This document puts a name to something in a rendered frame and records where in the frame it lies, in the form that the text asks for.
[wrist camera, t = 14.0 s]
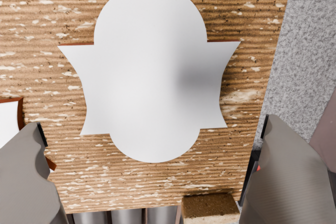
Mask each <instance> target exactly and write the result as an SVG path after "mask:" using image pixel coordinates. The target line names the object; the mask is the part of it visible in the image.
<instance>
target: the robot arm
mask: <svg viewBox="0 0 336 224"><path fill-rule="evenodd" d="M260 138H261V139H263V145H262V149H261V153H260V156H259V160H258V164H259V166H260V170H258V171H256V172H254V173H253V174H252V175H251V177H250V181H249V184H248V187H247V191H246V194H245V198H244V202H243V206H242V210H241V214H240V218H239V224H336V173H335V172H331V170H330V169H329V167H328V166H327V165H326V163H325V162H324V160H323V159H322V158H321V157H320V155H319V154H318V153H317V152H316V151H315V150H314V149H313V148H312V147H311V146H310V145H309V144H308V143H307V142H306V141H305V140H304V139H303V138H302V137H301V136H300V135H299V134H298V133H296V132H295V131H294V130H293V129H292V128H291V127H290V126H289V125H287V124H286V123H285V122H284V121H283V120H282V119H281V118H280V117H278V116H277V115H275V114H266V116H265V120H264V124H263V128H262V132H261V136H260ZM46 147H48V143H47V140H46V137H45V134H44V131H43V128H42V126H41V123H40V121H39V122H31V123H28V124H27V125H26V126H25V127H24V128H22V129H21V130H20V131H19V132H18V133H17V134H16V135H15V136H14V137H12V138H11V139H10V140H9V141H8V142H7V143H6V144H5V145H4V146H3V147H1V148H0V224H69V222H68V219H67V215H66V212H65V209H64V207H63V204H62V202H61V199H60V196H59V194H58V191H57V189H56V186H55V184H54V183H53V182H52V181H49V180H47V179H48V177H49V175H50V172H51V171H50V168H49V165H48V163H47V160H46V158H45V155H44V151H45V149H46Z"/></svg>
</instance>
